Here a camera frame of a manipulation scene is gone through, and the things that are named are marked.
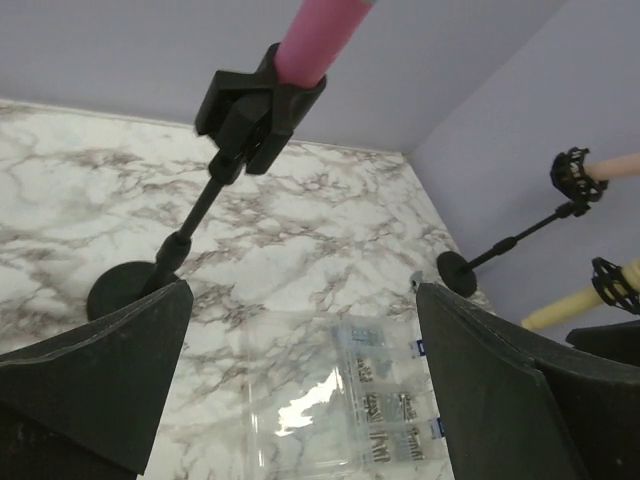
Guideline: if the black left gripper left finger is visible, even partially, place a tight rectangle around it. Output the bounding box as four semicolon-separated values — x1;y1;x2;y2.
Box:
1;280;193;479

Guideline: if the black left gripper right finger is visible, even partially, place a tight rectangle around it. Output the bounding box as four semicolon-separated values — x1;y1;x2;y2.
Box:
416;283;639;479

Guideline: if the black round-base microphone stand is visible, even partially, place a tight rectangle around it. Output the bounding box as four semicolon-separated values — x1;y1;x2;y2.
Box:
86;44;327;321

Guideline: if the yellow toy microphone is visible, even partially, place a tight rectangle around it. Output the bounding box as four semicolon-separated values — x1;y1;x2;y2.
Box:
521;257;639;331

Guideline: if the beige pink toy microphone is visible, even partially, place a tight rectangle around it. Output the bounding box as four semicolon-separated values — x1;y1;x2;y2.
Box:
585;153;640;182

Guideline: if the clear plastic screw box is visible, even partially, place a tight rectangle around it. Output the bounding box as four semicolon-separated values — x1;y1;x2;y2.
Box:
242;312;447;479

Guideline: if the orange handled adjustable wrench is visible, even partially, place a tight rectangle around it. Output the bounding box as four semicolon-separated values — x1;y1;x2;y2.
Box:
410;271;424;288

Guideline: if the black tripod stand shock mount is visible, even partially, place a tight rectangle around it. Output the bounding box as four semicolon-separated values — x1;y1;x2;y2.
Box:
566;257;639;367

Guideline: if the black stand with shock mount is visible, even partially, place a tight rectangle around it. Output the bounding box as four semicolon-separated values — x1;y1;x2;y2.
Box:
437;147;609;298

